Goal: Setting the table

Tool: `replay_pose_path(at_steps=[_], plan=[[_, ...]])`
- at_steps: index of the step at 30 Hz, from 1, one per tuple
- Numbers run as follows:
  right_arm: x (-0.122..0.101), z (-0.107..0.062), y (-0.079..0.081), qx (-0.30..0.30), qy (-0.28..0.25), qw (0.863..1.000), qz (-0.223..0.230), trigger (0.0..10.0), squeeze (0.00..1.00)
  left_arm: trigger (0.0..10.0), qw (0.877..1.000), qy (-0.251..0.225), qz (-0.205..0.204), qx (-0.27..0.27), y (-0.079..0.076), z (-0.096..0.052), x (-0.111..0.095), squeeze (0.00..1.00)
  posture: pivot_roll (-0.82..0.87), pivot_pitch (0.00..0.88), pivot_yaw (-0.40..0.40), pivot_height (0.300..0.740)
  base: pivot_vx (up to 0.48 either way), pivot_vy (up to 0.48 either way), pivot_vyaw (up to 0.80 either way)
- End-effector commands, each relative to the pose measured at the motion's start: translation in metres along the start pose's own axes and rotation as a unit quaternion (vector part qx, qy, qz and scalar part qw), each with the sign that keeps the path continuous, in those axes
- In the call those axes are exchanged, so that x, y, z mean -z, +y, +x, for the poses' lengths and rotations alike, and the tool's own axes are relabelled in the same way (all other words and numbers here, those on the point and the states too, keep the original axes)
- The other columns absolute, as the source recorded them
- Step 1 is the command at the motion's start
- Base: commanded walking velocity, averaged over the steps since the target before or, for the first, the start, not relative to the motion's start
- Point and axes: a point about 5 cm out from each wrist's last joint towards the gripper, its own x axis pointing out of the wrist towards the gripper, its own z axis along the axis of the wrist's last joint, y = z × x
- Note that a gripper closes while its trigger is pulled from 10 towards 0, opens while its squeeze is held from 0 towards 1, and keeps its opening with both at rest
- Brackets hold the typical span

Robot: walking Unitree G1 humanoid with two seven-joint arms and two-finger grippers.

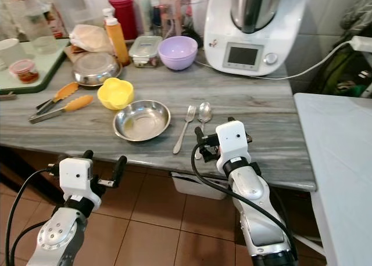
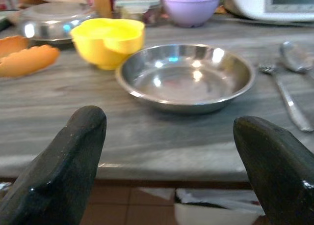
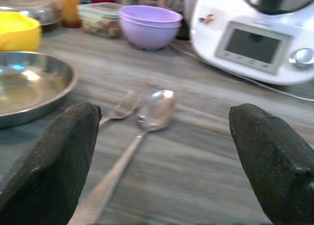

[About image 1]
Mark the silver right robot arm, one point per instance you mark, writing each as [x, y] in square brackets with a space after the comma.
[256, 208]

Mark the wooden board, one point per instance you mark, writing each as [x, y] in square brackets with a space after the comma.
[70, 53]

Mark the clear glass tumbler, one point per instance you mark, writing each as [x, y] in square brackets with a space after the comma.
[45, 45]

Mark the white plastic bin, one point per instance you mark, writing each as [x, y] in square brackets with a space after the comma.
[195, 186]

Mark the small red lidded container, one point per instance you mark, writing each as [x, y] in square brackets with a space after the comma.
[24, 72]

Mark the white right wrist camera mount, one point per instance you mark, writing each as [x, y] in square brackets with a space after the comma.
[232, 141]

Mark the white plug adapter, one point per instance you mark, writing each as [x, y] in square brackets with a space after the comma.
[361, 43]

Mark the plastic bag of bread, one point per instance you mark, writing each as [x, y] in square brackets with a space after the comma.
[91, 39]

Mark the steel tongs with orange tips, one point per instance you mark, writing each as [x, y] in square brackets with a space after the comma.
[77, 105]

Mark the orange capped plastic bottle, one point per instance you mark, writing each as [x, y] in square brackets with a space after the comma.
[24, 13]

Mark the dark green backpack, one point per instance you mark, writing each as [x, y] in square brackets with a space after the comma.
[340, 77]

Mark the white kitchen cooking machine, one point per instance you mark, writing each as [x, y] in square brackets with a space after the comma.
[256, 45]

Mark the yellow silicone cup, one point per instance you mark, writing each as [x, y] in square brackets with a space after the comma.
[115, 94]

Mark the green plastic tray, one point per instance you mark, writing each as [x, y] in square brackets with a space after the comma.
[58, 68]

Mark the steel spoon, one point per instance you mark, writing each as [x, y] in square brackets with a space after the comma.
[204, 112]

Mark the grey marble top table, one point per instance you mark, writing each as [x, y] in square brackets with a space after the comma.
[238, 103]

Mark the white ceramic mug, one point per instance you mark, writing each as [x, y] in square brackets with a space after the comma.
[10, 52]

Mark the steel fork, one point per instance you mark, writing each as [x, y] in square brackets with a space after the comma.
[184, 132]

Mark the shallow steel bowl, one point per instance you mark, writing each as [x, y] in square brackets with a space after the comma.
[142, 121]

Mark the orange squeeze bottle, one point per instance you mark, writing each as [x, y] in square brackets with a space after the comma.
[117, 42]

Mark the dark red canister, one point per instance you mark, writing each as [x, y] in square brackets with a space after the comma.
[124, 16]

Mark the purple plastic bowl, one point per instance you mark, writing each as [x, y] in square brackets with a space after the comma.
[178, 54]

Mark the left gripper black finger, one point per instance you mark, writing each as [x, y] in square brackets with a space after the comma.
[120, 168]
[87, 154]

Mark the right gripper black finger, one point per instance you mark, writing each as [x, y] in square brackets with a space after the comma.
[231, 121]
[200, 137]

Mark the white folding table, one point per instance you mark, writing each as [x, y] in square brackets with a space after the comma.
[337, 161]

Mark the dark blue bottle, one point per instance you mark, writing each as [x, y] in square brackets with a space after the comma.
[154, 22]

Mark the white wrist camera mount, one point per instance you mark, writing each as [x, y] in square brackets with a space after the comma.
[74, 176]
[232, 141]

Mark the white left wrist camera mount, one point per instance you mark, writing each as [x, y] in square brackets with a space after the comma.
[74, 176]

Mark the clear lidded food container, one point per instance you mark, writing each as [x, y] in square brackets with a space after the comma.
[145, 51]

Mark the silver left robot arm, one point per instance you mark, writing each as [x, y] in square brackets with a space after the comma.
[55, 237]

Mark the pink drinking bottle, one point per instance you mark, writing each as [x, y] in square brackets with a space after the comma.
[169, 13]

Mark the domed steel dish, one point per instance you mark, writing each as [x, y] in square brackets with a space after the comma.
[96, 68]

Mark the white capped bottle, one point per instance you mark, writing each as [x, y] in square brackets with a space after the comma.
[107, 14]

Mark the grey towel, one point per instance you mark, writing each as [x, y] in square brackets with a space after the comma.
[357, 13]

